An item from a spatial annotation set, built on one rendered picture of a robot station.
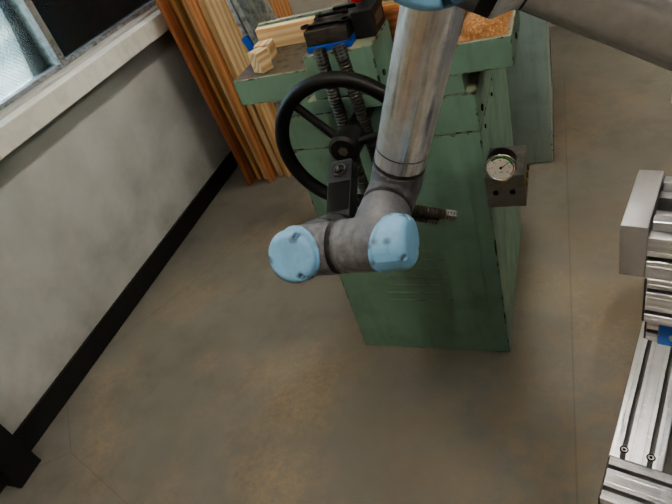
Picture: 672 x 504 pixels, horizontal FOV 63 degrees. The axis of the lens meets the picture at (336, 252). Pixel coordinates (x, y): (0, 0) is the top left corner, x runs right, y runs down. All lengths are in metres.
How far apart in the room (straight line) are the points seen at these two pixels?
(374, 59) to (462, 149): 0.30
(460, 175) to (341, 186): 0.43
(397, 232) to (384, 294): 0.88
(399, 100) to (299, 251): 0.23
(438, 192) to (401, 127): 0.58
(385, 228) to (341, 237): 0.06
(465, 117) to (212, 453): 1.15
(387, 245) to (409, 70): 0.21
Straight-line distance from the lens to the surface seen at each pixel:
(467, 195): 1.30
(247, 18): 2.04
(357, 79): 0.99
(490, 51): 1.13
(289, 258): 0.74
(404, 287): 1.53
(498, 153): 1.17
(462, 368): 1.65
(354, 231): 0.72
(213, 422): 1.80
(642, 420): 1.28
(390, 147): 0.76
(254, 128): 2.70
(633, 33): 0.53
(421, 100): 0.71
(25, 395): 2.11
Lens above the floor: 1.29
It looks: 37 degrees down
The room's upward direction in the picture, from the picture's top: 20 degrees counter-clockwise
